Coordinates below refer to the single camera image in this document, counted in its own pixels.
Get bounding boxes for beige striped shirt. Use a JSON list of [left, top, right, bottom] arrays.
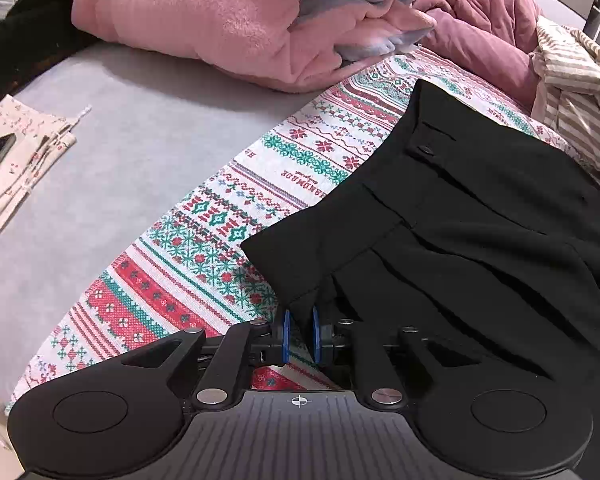
[[531, 16, 600, 172]]

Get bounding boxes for black garment at bed edge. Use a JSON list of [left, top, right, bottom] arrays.
[[0, 0, 98, 100]]

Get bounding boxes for grey bed sheet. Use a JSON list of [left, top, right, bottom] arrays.
[[0, 44, 309, 396]]

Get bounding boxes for mauve pink quilt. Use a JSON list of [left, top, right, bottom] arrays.
[[414, 0, 540, 110]]

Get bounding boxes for black pants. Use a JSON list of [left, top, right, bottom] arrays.
[[242, 80, 600, 479]]

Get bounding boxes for floral cream fabric bag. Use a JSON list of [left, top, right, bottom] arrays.
[[0, 96, 81, 233]]

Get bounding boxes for red green patterned bedspread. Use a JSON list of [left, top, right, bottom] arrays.
[[12, 50, 567, 396]]

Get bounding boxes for pink fleece blanket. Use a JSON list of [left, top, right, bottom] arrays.
[[71, 0, 436, 93]]

